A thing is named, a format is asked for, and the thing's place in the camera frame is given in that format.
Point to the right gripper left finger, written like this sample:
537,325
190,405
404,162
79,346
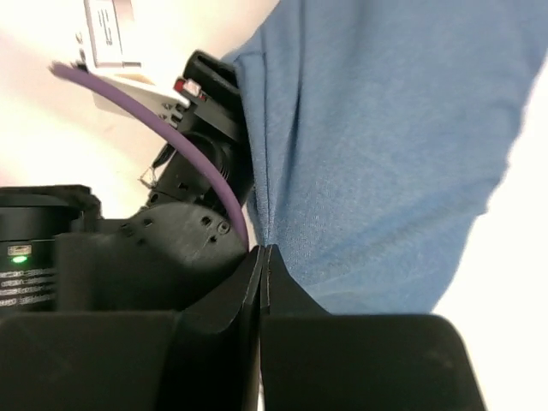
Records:
204,358

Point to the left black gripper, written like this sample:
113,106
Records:
191,235

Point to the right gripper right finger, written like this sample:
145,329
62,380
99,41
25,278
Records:
314,360

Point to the blue pillowcase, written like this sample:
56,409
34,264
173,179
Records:
378,131

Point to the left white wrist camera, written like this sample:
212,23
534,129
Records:
109,47

